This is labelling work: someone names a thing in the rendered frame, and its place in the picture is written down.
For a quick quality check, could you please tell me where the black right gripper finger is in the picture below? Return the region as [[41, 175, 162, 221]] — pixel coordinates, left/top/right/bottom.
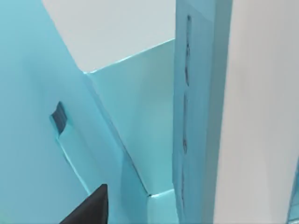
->
[[58, 183, 109, 224]]

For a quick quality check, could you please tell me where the white book with blue spine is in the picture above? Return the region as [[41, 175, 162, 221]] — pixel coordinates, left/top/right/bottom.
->
[[171, 0, 299, 224]]

